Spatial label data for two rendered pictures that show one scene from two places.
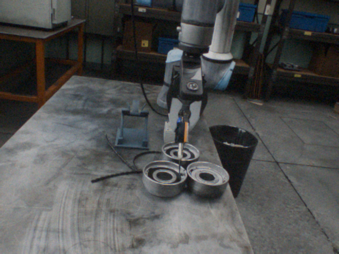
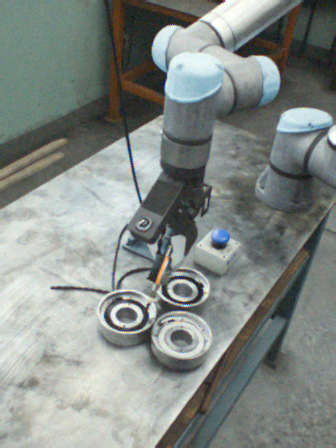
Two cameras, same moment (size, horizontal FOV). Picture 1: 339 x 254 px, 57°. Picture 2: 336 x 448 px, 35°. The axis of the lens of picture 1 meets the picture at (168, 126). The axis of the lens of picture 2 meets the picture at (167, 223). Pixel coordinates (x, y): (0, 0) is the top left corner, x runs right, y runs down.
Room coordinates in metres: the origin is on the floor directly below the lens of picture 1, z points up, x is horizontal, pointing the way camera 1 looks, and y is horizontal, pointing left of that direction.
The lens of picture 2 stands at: (0.13, -0.41, 1.54)
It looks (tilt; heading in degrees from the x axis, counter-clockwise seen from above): 37 degrees down; 34
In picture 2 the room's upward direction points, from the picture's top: 7 degrees clockwise
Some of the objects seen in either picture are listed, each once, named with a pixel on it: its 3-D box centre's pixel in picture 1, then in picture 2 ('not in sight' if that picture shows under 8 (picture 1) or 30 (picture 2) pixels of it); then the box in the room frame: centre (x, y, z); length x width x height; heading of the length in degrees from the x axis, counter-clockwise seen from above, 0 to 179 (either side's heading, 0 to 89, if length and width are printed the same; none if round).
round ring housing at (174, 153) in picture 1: (179, 156); (182, 293); (0.76, -0.04, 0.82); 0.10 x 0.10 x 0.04
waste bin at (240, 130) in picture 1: (225, 163); not in sight; (1.89, -0.42, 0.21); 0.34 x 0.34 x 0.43
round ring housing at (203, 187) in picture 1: (206, 179); (180, 341); (0.66, -0.11, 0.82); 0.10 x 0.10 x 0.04
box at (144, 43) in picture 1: (138, 35); not in sight; (4.30, 0.58, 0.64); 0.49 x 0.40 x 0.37; 100
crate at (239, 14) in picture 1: (231, 10); not in sight; (4.43, -0.60, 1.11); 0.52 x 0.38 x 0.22; 95
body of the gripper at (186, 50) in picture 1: (189, 70); (181, 189); (0.73, -0.03, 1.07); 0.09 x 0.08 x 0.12; 8
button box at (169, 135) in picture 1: (175, 132); (218, 250); (0.91, -0.02, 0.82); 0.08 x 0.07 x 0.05; 5
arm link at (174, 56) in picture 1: (182, 66); (302, 139); (1.24, -0.02, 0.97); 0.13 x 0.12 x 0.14; 77
